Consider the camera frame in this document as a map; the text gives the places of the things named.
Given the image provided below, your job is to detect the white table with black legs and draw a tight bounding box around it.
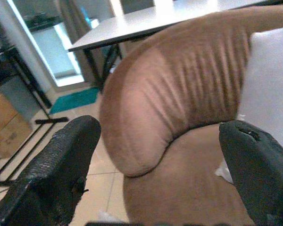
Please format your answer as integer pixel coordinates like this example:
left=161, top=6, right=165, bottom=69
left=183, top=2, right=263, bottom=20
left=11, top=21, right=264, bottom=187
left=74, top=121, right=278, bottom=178
left=67, top=0, right=281, bottom=94

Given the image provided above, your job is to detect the beige curtain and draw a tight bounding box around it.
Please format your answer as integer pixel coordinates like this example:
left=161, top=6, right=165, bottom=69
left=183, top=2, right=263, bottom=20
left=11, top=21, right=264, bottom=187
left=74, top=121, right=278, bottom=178
left=58, top=0, right=102, bottom=84

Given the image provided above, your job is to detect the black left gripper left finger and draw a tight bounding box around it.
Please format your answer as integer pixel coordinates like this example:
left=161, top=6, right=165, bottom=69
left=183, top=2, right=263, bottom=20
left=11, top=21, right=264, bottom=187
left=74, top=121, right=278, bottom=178
left=0, top=115, right=102, bottom=226

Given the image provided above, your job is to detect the brown fabric sofa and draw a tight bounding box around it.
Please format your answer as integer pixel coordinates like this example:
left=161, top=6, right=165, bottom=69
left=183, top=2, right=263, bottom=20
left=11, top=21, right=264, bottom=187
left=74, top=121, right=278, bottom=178
left=99, top=5, right=283, bottom=226

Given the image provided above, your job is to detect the teal floor mat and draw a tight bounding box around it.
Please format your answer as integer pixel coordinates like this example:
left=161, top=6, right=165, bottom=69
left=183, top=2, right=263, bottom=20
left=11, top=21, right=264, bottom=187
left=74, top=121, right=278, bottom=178
left=49, top=87, right=100, bottom=115

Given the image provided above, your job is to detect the black metal shelf rack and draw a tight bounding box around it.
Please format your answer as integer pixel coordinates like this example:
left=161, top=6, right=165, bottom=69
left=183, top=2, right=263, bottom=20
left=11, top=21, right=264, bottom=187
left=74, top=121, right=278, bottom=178
left=0, top=13, right=69, bottom=186

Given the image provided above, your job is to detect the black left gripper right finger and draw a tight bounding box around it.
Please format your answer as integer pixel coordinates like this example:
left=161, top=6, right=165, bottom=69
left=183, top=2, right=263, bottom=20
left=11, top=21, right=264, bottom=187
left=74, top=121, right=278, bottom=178
left=218, top=120, right=283, bottom=226

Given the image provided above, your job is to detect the brown cardboard box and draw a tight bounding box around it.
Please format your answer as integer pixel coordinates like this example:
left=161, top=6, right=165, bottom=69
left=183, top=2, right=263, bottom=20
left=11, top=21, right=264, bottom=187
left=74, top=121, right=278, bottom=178
left=0, top=92, right=33, bottom=158

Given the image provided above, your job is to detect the glass balcony door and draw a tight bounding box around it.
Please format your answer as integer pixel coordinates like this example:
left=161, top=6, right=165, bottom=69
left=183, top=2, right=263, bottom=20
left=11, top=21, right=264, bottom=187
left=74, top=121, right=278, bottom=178
left=7, top=0, right=85, bottom=87

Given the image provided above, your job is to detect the white pillow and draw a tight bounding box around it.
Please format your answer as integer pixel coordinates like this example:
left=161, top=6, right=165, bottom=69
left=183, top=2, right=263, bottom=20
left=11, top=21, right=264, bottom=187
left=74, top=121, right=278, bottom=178
left=214, top=26, right=283, bottom=184

